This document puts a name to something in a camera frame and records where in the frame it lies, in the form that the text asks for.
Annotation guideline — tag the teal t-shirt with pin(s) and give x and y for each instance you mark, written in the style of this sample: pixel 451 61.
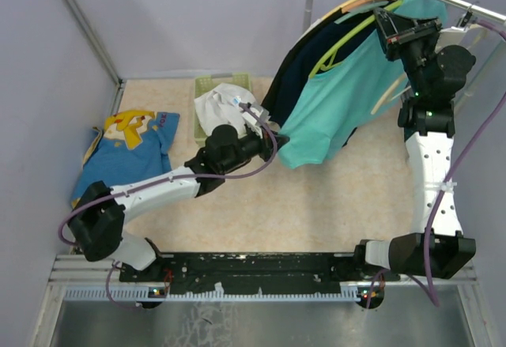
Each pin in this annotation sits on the teal t-shirt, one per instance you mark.
pixel 336 102

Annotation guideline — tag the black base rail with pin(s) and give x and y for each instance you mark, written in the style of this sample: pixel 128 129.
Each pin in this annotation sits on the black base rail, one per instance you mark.
pixel 258 276

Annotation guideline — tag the light green plastic basket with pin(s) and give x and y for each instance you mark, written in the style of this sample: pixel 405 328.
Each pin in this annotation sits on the light green plastic basket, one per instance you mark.
pixel 203 84

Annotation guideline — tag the black t-shirt white trim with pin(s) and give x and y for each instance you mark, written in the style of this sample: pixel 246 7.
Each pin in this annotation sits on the black t-shirt white trim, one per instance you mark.
pixel 270 99

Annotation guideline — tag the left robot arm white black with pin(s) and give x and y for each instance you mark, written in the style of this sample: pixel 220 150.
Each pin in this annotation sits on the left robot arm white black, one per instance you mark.
pixel 98 220

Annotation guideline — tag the mint green hanger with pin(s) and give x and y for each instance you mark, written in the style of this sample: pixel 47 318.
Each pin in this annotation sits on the mint green hanger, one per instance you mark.
pixel 360 10

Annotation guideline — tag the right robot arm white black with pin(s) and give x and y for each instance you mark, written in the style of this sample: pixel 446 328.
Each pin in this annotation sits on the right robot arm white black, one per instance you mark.
pixel 436 66

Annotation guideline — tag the blue Pikachu t-shirt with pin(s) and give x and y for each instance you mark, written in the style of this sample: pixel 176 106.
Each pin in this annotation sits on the blue Pikachu t-shirt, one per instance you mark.
pixel 132 146

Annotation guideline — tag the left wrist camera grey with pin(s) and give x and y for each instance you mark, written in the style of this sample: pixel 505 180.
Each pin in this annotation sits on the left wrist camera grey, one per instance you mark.
pixel 255 117

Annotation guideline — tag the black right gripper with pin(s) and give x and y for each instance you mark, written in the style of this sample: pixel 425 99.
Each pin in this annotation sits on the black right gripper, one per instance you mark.
pixel 397 32

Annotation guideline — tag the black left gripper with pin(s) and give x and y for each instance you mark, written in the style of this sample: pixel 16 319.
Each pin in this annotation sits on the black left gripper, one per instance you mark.
pixel 266 144

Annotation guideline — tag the dark navy t-shirt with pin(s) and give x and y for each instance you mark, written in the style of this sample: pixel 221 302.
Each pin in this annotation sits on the dark navy t-shirt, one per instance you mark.
pixel 296 76

